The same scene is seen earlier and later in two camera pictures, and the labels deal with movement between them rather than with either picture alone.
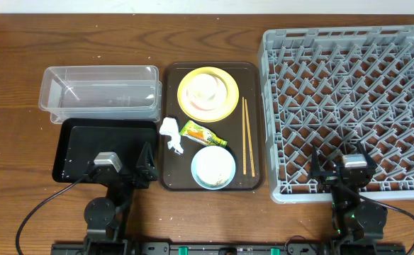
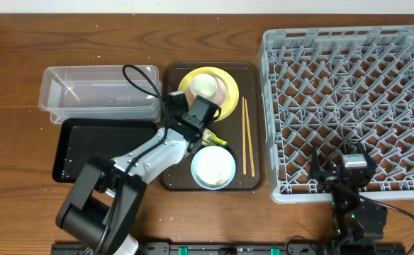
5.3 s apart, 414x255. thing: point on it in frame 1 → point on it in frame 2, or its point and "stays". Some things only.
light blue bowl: (213, 168) stays
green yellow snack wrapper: (193, 130) stays
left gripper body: (134, 184) → (171, 121)
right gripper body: (329, 178) stays
